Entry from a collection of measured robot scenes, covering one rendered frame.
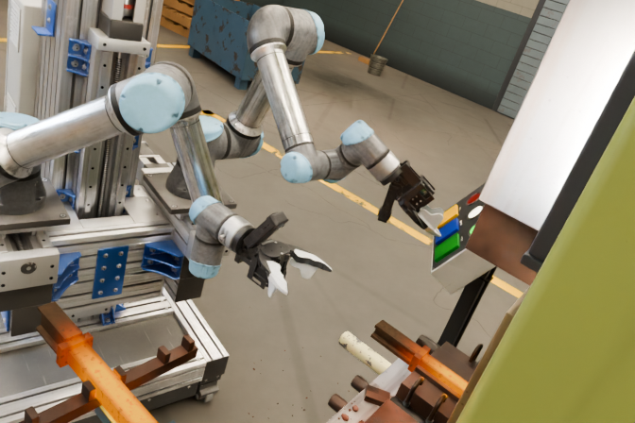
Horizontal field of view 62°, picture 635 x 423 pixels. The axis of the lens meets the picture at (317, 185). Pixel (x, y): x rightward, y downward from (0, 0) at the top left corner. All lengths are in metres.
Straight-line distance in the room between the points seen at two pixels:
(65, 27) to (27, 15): 0.25
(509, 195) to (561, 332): 0.39
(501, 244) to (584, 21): 0.31
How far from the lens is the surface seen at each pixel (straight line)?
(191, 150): 1.30
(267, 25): 1.39
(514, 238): 0.80
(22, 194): 1.48
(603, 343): 0.36
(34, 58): 1.82
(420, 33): 9.70
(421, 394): 0.97
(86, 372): 0.83
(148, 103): 1.11
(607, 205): 0.34
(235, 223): 1.19
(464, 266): 1.37
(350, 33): 10.40
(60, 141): 1.23
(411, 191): 1.33
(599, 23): 0.70
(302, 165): 1.25
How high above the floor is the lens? 1.61
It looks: 24 degrees down
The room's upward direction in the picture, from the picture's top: 17 degrees clockwise
